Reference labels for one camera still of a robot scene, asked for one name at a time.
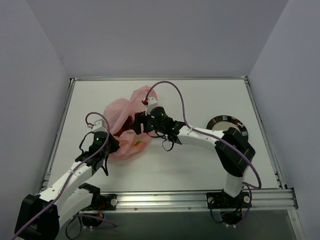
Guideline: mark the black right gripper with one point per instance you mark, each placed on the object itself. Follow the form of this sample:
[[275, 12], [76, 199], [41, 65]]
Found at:
[[138, 122]]

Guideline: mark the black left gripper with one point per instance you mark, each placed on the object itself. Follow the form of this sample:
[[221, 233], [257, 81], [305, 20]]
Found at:
[[113, 144]]

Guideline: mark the pink plastic bag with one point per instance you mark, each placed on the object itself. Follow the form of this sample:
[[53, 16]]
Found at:
[[121, 115]]

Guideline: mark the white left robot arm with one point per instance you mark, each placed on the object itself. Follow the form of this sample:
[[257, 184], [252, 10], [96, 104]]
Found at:
[[41, 216]]

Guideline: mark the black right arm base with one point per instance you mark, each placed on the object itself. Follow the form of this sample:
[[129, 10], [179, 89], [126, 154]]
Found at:
[[228, 210]]

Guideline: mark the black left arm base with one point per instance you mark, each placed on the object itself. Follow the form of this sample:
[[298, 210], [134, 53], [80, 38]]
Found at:
[[106, 202]]

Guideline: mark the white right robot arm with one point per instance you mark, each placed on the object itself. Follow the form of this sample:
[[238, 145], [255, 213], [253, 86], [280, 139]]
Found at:
[[233, 149]]

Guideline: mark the dark red fake grapes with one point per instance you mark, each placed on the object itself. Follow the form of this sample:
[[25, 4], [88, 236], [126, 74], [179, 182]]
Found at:
[[127, 125]]

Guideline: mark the black rimmed round plate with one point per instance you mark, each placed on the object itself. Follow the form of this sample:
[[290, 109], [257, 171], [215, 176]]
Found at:
[[224, 122]]

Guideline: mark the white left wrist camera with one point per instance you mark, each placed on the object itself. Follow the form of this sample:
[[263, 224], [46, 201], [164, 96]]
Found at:
[[97, 126]]

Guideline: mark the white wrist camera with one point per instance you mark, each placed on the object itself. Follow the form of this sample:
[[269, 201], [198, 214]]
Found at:
[[150, 103], [97, 126]]

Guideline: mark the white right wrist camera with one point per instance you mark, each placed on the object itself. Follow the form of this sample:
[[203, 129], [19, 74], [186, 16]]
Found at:
[[150, 103]]

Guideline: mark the aluminium front rail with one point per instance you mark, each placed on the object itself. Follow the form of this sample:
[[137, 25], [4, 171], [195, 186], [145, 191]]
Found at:
[[194, 201]]

